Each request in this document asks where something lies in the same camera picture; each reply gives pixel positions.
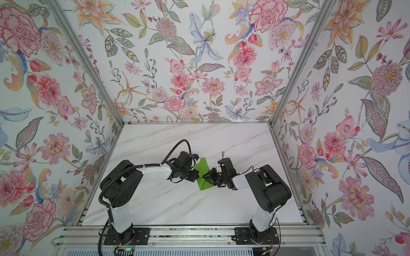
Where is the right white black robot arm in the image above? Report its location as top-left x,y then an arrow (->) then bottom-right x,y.
201,158 -> 291,239

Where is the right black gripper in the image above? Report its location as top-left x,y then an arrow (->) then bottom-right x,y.
203,168 -> 228,187

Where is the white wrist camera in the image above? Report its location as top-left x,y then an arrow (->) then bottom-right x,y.
216,164 -> 222,173
190,154 -> 200,167

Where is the right aluminium corner post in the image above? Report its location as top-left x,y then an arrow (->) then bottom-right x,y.
270,0 -> 335,128

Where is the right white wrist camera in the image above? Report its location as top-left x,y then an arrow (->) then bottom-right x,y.
216,164 -> 222,173

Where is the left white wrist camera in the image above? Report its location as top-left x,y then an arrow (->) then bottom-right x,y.
190,154 -> 200,167

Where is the white perforated cable tray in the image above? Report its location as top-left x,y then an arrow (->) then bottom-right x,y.
63,248 -> 257,256

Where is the aluminium corner post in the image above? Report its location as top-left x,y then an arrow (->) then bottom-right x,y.
45,0 -> 124,128
270,0 -> 335,128

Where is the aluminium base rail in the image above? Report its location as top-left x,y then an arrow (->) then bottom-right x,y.
51,224 -> 326,249

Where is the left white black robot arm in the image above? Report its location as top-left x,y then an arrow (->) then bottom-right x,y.
98,151 -> 199,235

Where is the green square paper sheet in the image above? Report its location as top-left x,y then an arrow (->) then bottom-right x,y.
194,157 -> 213,191

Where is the left black corrugated cable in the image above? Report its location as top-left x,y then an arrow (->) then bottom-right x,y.
160,139 -> 192,165

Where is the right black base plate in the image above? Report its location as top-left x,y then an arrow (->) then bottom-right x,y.
231,227 -> 279,245

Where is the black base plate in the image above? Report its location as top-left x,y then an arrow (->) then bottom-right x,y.
231,227 -> 279,245
104,227 -> 151,246

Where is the left aluminium corner post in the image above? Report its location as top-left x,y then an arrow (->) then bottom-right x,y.
45,0 -> 124,128

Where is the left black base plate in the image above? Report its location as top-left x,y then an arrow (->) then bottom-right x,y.
104,227 -> 151,246

